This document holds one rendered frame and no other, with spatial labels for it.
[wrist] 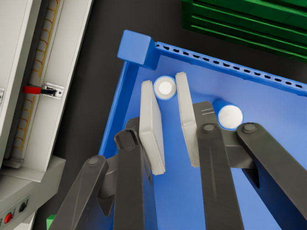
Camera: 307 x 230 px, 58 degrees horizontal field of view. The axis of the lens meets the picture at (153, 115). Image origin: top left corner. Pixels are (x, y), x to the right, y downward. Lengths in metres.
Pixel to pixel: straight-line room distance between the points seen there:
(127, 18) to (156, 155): 0.57
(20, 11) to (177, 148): 0.29
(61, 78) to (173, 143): 0.39
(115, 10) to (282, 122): 0.52
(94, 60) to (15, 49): 0.30
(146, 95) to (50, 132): 0.47
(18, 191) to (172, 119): 0.39
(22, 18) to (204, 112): 0.32
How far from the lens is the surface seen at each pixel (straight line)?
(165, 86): 0.20
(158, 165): 0.16
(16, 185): 0.60
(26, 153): 0.66
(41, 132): 0.64
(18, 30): 0.43
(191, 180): 0.28
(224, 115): 0.20
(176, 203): 0.29
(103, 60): 0.70
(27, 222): 0.67
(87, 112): 0.71
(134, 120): 0.17
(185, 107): 0.16
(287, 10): 0.40
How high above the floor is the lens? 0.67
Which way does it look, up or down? 81 degrees down
